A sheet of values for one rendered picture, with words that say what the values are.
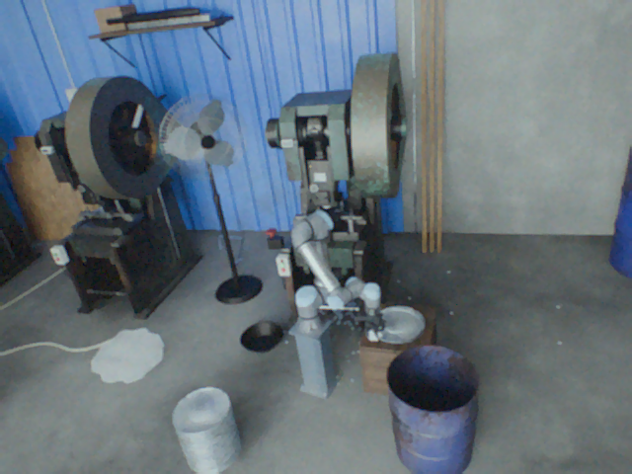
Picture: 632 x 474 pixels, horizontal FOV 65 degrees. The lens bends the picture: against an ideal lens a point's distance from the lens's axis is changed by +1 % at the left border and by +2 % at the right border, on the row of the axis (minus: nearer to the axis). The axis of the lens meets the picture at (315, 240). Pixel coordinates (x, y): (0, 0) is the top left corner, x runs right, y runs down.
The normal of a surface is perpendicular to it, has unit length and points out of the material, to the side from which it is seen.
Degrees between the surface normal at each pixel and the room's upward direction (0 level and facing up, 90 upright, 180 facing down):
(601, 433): 0
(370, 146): 86
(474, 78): 90
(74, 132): 67
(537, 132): 90
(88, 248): 90
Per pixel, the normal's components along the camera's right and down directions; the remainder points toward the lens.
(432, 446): -0.20, 0.53
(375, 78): -0.24, -0.44
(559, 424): -0.12, -0.87
